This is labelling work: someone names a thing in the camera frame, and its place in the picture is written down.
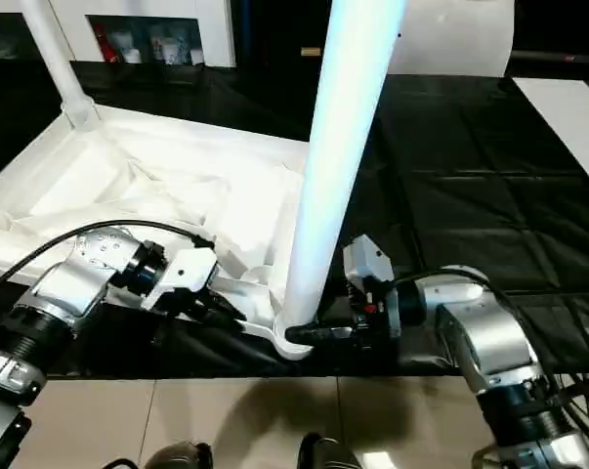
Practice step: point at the white plastic table leg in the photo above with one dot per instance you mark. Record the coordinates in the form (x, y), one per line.
(54, 58)
(343, 146)

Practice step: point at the white plastic table top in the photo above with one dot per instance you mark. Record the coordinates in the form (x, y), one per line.
(79, 171)

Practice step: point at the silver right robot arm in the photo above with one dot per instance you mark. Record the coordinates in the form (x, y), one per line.
(494, 332)

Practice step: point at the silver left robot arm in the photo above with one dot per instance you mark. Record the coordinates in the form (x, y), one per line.
(69, 283)

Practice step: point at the dark robot right foot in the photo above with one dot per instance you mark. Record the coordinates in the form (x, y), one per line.
(328, 454)

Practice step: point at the dark robot foot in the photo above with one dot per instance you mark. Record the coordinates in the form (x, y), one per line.
(328, 454)
(179, 456)

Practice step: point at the dark robot left foot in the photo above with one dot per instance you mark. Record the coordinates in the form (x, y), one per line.
(179, 456)

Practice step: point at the black work mat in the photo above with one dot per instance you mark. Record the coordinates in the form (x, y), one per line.
(470, 171)

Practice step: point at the white flat board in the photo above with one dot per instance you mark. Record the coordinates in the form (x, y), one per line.
(567, 122)

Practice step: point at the red bottle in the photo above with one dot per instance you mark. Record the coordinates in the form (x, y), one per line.
(109, 49)

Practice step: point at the white glass-door cabinet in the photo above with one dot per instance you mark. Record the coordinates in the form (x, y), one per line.
(216, 29)

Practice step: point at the black box with gold label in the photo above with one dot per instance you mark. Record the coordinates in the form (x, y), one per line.
(274, 34)

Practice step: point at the dark low table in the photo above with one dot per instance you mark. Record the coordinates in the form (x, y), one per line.
(558, 56)

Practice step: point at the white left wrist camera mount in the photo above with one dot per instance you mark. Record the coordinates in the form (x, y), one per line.
(191, 271)

